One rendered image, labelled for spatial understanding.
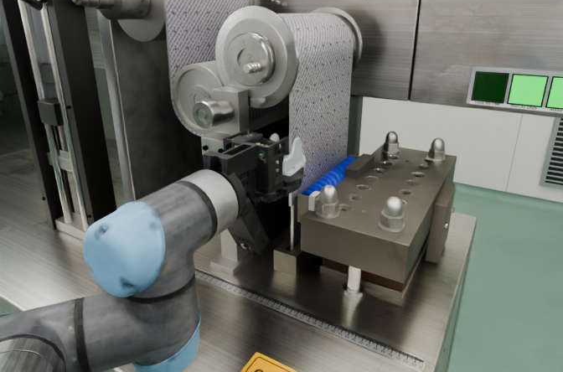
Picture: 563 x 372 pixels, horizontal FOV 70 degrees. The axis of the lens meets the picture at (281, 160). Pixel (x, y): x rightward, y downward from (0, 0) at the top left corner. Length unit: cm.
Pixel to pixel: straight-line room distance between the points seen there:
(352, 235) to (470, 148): 278
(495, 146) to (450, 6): 251
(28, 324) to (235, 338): 27
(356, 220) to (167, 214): 30
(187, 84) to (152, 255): 41
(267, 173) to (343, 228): 15
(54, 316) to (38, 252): 43
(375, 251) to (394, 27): 47
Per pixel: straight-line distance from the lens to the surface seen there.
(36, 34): 85
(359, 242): 58
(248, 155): 49
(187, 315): 45
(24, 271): 84
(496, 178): 338
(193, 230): 41
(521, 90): 84
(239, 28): 63
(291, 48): 58
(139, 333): 45
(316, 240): 62
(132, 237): 37
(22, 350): 41
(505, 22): 84
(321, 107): 70
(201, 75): 70
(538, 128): 326
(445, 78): 86
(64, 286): 76
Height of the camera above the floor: 132
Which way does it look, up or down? 21 degrees down
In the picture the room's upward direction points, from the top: straight up
